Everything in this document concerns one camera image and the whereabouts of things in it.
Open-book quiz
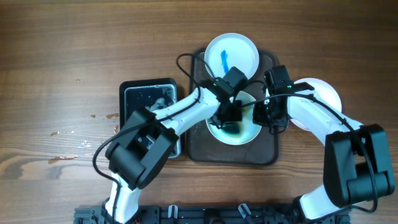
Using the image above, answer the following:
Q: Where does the green yellow sponge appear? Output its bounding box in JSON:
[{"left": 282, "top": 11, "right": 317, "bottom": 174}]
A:
[{"left": 221, "top": 122, "right": 243, "bottom": 136}]

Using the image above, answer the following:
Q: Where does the white plate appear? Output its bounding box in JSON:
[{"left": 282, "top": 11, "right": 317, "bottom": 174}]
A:
[
  {"left": 290, "top": 78, "right": 342, "bottom": 132},
  {"left": 204, "top": 33, "right": 259, "bottom": 80},
  {"left": 206, "top": 105, "right": 261, "bottom": 146}
]

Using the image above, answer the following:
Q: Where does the white plate top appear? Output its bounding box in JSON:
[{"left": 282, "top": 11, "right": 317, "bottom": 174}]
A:
[{"left": 204, "top": 33, "right": 259, "bottom": 80}]

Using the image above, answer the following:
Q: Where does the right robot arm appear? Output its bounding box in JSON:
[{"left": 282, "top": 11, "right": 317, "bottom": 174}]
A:
[{"left": 253, "top": 65, "right": 395, "bottom": 223}]

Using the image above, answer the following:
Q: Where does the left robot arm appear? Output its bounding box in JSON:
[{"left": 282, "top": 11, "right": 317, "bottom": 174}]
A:
[{"left": 103, "top": 67, "right": 247, "bottom": 223}]

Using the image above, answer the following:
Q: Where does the brown plastic tray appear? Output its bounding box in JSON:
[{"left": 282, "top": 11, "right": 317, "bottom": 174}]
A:
[{"left": 184, "top": 49, "right": 280, "bottom": 166}]

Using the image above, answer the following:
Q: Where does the black water basin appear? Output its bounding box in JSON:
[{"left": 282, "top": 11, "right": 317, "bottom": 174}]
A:
[{"left": 118, "top": 77, "right": 183, "bottom": 159}]

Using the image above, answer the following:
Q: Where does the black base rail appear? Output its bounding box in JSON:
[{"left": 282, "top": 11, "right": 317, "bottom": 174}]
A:
[{"left": 73, "top": 204, "right": 351, "bottom": 224}]

